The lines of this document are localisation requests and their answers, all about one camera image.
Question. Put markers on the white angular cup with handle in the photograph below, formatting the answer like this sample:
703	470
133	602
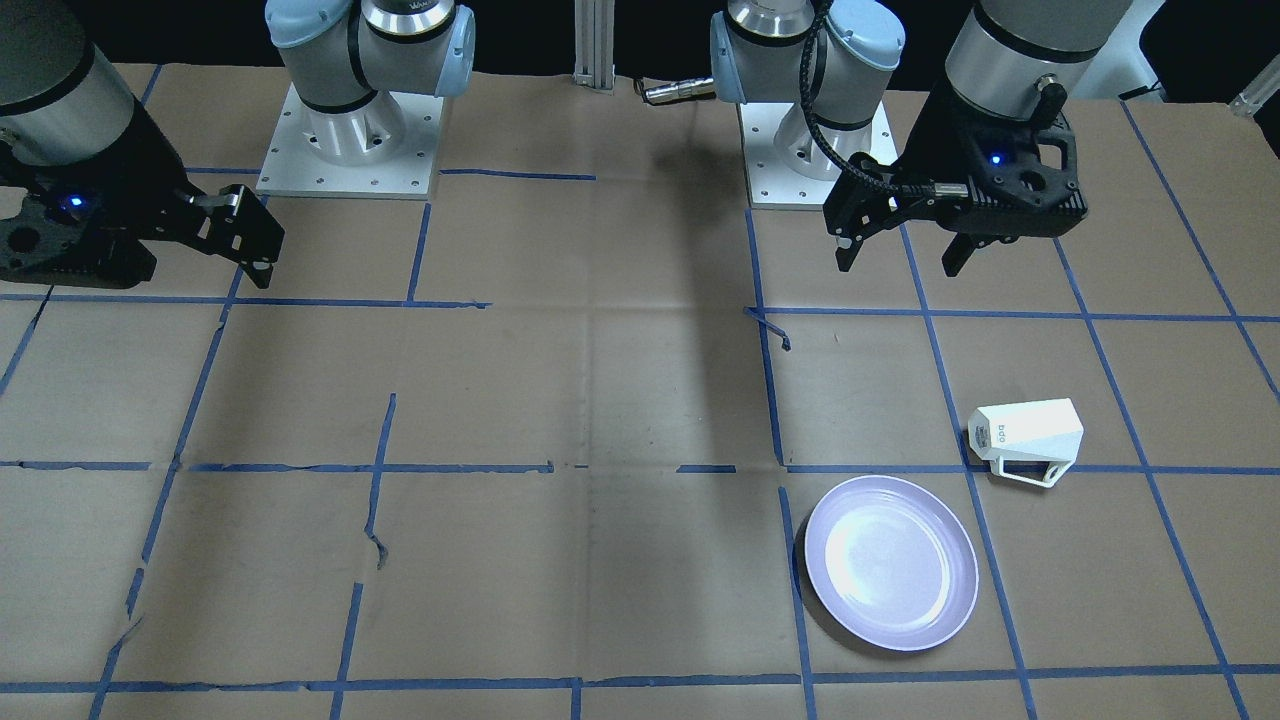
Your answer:
1046	431

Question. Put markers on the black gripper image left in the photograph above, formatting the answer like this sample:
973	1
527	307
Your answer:
148	168

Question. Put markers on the metal base plate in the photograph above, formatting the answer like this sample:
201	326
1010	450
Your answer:
785	168
350	150

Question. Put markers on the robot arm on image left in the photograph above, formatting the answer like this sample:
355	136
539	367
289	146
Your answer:
65	101

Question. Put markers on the silver cable connector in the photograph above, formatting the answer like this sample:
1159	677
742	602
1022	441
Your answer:
687	90

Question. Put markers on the lavender round plate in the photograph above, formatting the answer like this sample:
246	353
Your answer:
891	563

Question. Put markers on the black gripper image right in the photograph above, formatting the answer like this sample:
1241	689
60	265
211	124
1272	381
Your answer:
943	143

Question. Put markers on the aluminium extrusion post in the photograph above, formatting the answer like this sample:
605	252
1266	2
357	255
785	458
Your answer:
593	32

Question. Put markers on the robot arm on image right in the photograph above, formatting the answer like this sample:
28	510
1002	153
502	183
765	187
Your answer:
835	58

